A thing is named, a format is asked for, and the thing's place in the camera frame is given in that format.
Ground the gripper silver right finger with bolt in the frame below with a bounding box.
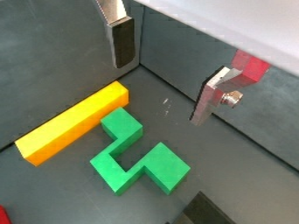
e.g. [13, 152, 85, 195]
[191, 66, 243, 125]

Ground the black U-shaped block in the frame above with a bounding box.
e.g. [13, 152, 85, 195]
[164, 192, 237, 224]

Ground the red board with slots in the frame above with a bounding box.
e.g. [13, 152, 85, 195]
[0, 49, 271, 224]

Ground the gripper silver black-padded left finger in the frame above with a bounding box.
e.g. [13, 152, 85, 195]
[93, 0, 136, 68]

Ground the long yellow block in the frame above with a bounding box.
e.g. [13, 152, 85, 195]
[14, 81, 128, 166]

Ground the green zigzag block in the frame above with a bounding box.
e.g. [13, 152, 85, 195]
[89, 108, 191, 195]

